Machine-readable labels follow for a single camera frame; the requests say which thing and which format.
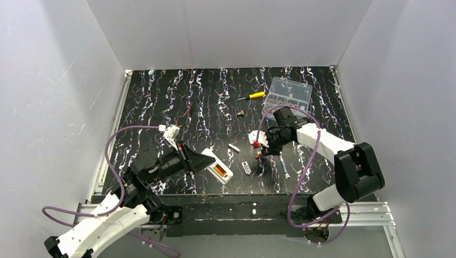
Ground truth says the white remote control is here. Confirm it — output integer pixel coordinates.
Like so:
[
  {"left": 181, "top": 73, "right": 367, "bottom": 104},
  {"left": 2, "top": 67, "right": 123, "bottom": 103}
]
[{"left": 202, "top": 148, "right": 233, "bottom": 184}]

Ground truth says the remote battery cover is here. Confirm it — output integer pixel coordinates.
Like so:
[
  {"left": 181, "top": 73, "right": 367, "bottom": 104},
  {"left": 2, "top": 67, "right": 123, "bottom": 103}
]
[{"left": 241, "top": 161, "right": 252, "bottom": 175}]

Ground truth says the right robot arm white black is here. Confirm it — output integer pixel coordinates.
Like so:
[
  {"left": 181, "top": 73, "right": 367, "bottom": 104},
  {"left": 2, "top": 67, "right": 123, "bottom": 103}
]
[{"left": 250, "top": 105, "right": 385, "bottom": 219}]

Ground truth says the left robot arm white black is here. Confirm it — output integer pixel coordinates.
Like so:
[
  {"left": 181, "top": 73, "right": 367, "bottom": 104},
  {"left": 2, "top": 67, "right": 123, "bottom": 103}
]
[{"left": 44, "top": 144, "right": 216, "bottom": 257}]

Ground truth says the silver open-end wrench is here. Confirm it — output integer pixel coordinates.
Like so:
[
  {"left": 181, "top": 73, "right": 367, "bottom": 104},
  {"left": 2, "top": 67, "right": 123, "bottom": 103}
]
[{"left": 279, "top": 155, "right": 291, "bottom": 180}]

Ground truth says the clear plastic screw box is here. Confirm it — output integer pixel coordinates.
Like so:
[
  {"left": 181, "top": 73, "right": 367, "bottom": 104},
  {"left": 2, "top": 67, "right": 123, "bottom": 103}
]
[{"left": 262, "top": 77, "right": 312, "bottom": 115}]

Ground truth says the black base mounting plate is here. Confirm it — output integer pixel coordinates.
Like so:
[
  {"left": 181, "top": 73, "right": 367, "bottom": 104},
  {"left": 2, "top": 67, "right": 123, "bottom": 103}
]
[{"left": 130, "top": 193, "right": 343, "bottom": 238}]

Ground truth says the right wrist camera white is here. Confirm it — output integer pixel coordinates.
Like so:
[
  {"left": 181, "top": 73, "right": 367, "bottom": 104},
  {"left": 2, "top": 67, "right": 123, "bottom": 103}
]
[{"left": 248, "top": 130, "right": 269, "bottom": 148}]

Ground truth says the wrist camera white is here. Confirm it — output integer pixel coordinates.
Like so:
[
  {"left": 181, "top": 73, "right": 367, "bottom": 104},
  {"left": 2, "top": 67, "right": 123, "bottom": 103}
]
[
  {"left": 158, "top": 125, "right": 180, "bottom": 150},
  {"left": 248, "top": 130, "right": 269, "bottom": 148}
]

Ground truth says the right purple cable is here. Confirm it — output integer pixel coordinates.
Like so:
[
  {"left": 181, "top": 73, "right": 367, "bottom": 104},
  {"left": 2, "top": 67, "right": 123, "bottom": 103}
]
[{"left": 255, "top": 104, "right": 351, "bottom": 245}]

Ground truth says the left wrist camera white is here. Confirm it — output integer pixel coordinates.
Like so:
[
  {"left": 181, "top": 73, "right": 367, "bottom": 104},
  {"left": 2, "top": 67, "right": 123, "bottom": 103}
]
[{"left": 158, "top": 125, "right": 180, "bottom": 150}]

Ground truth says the yellow handled screwdriver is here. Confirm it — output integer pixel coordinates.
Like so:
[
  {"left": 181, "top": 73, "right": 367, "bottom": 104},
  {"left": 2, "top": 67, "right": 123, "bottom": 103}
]
[{"left": 237, "top": 91, "right": 266, "bottom": 101}]

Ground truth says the aluminium frame rail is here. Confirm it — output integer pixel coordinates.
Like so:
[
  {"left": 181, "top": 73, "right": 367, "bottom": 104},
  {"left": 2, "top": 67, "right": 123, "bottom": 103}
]
[{"left": 66, "top": 70, "right": 133, "bottom": 258}]

